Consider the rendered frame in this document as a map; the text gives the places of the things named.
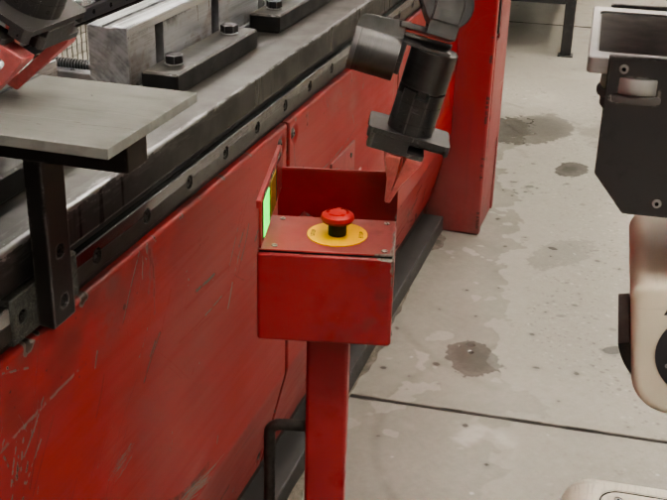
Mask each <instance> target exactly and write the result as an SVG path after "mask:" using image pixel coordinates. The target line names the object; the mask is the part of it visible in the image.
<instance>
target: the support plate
mask: <svg viewBox="0 0 667 500"><path fill-rule="evenodd" d="M197 101H198V100H197V93H196V92H189V91H180V90H173V89H164V88H155V87H146V86H138V85H129V84H120V83H112V82H103V81H94V80H85V79H77V78H68V77H59V76H51V75H40V76H38V77H36V78H34V79H32V80H29V81H27V82H26V83H24V84H23V85H22V86H21V87H20V88H19V89H14V88H12V89H10V90H8V91H6V92H3V93H1V94H0V146H7V147H15V148H22V149H29V150H37V151H44V152H52V153H59V154H66V155H74V156H81V157H88V158H95V159H102V160H109V159H111V158H112V157H114V156H115V155H117V154H119V153H120V152H122V151H123V150H125V149H126V148H128V147H129V146H131V145H132V144H134V143H135V142H137V141H138V140H140V139H141V138H143V137H145V136H146V135H148V134H149V133H151V132H152V131H154V130H155V129H157V128H158V127H160V126H161V125H163V124H164V123H166V122H167V121H169V120H171V119H172V118H174V117H175V116H177V115H178V114H180V113H181V112H183V111H184V110H186V109H187V108H189V107H190V106H192V105H193V104H195V103H197Z"/></svg>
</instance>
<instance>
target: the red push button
mask: <svg viewBox="0 0 667 500"><path fill-rule="evenodd" d="M321 219H322V221H323V223H324V224H326V225H328V226H329V236H331V237H343V236H345V235H346V226H347V225H350V224H352V222H353V221H354V214H353V213H352V212H351V211H349V210H347V209H345V208H341V207H333V208H330V209H327V210H325V211H323V213H322V216H321Z"/></svg>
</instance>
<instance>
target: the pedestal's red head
mask: <svg viewBox="0 0 667 500"><path fill-rule="evenodd" d="M281 152H282V145H278V146H277V149H276V151H275V154H274V156H273V159H272V162H271V164H270V167H269V169H268V172H267V175H266V177H265V180H264V182H263V185H262V188H261V190H260V192H259V194H258V197H257V200H256V208H258V232H259V246H258V248H257V249H258V251H257V336H258V337H259V338H262V339H280V340H297V341H313V342H330V343H347V344H365V345H382V346H388V345H389V344H390V338H391V321H392V306H393V289H394V272H395V253H396V249H395V247H396V224H397V205H398V191H397V192H396V194H395V195H394V197H393V198H392V200H391V201H390V202H389V203H388V202H385V201H384V199H385V190H386V181H387V179H386V172H381V171H361V170H341V169H320V168H299V167H282V187H281V190H280V193H279V196H278V215H272V216H271V219H270V223H269V225H268V228H267V231H266V234H265V237H264V240H263V199H264V192H265V190H266V188H268V187H269V188H270V181H271V175H272V172H273V169H274V170H275V169H276V165H277V162H278V156H279V153H280V154H281ZM333 207H341V208H345V209H347V210H349V211H351V212H352V213H353V214H354V221H353V222H352V224H355V225H357V226H360V227H362V228H363V229H364V230H365V231H366V232H367V238H366V239H365V240H364V241H363V242H361V243H359V244H356V245H353V246H346V247H331V246H325V245H321V244H318V243H315V242H313V241H312V240H310V239H309V237H308V235H307V232H308V230H309V229H310V228H311V227H313V226H315V225H317V224H321V223H323V221H322V219H321V216H322V213H323V211H325V210H327V209H330V208H333Z"/></svg>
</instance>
